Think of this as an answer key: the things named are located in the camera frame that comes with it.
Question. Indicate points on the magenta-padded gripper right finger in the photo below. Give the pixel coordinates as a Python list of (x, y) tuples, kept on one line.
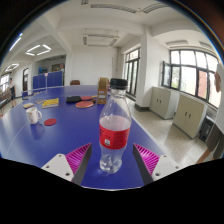
[(164, 164)]

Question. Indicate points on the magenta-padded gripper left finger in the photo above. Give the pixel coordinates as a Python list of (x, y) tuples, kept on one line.
[(58, 164)]

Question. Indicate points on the clear red-label water bottle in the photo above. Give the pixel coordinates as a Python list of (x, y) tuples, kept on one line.
[(114, 133)]

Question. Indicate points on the flat round red coaster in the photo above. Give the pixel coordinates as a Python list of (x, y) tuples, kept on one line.
[(50, 122)]

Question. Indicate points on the white mug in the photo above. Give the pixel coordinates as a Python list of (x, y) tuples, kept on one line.
[(32, 115)]

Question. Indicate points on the beige cabinet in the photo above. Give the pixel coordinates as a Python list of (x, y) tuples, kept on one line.
[(162, 101), (190, 115)]

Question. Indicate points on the yellow book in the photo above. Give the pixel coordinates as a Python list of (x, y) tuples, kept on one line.
[(50, 102)]

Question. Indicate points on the red table tennis paddle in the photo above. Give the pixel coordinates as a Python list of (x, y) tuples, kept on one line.
[(84, 104), (86, 98)]

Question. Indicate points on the grey-brown booklet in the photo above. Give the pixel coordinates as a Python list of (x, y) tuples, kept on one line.
[(39, 101)]

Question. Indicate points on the small yellow and blue booklet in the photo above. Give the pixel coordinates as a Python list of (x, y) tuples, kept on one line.
[(28, 105)]

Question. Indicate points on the black paddle case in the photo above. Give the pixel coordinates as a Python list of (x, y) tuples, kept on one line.
[(73, 99)]

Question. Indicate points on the brown armchair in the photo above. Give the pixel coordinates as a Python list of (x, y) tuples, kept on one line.
[(75, 82)]

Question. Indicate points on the blue folded partition boards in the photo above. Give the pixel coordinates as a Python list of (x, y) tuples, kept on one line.
[(48, 80)]

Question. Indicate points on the brown cardboard box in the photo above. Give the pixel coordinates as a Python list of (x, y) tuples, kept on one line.
[(102, 90)]

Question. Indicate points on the person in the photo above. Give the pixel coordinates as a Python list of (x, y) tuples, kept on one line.
[(12, 90)]

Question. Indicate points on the dark brown door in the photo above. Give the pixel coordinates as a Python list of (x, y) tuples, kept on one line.
[(25, 80)]

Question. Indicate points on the black-framed wide window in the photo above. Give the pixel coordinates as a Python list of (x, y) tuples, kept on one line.
[(190, 76)]

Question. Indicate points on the black-framed tall window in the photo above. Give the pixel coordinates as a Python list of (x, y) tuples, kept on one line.
[(132, 71)]

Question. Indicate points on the group of ceiling lights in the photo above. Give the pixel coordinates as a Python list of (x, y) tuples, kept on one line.
[(38, 50)]

